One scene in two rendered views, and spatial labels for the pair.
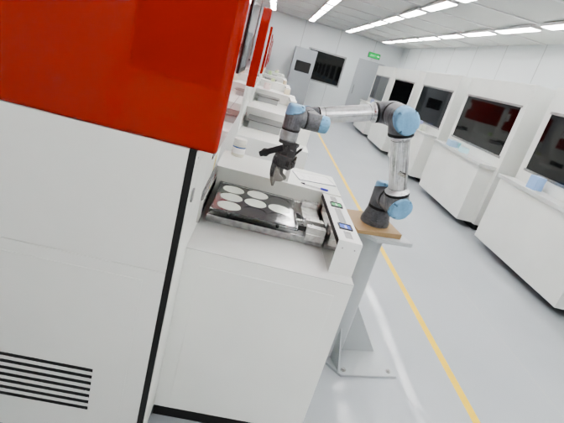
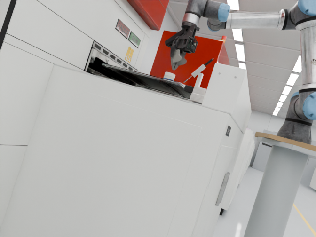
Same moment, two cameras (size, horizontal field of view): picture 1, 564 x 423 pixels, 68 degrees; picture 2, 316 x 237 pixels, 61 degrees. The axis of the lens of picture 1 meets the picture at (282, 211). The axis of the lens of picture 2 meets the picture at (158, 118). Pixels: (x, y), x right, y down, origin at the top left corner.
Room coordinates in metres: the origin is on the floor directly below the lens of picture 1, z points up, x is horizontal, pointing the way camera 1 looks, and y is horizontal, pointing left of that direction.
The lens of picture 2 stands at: (0.69, -0.50, 0.74)
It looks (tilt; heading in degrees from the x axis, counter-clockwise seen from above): 1 degrees up; 28
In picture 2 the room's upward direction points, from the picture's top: 18 degrees clockwise
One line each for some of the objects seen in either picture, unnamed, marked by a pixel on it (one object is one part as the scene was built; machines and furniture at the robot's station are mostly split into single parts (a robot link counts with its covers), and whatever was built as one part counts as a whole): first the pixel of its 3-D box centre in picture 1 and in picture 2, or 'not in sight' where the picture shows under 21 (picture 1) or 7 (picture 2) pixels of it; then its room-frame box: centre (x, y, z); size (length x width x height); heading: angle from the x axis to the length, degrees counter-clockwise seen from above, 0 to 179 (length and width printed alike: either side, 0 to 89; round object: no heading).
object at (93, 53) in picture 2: (207, 193); (115, 74); (1.71, 0.33, 0.89); 0.44 x 0.02 x 0.10; 7
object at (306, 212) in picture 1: (310, 222); (208, 106); (1.80, -0.14, 0.87); 0.36 x 0.08 x 0.03; 7
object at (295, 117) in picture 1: (294, 117); (196, 5); (1.78, 0.06, 1.30); 0.09 x 0.08 x 0.11; 109
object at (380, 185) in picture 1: (384, 193); (303, 106); (2.11, -0.48, 1.01); 0.13 x 0.12 x 0.14; 19
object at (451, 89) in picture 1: (436, 127); not in sight; (8.80, -2.53, 1.00); 1.80 x 1.08 x 2.00; 7
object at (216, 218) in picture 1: (264, 230); not in sight; (1.64, 0.05, 0.84); 0.50 x 0.02 x 0.03; 97
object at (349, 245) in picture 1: (335, 229); (231, 104); (1.73, -0.25, 0.89); 0.55 x 0.09 x 0.14; 7
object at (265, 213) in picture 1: (255, 203); (154, 84); (1.75, 0.12, 0.90); 0.34 x 0.34 x 0.01; 7
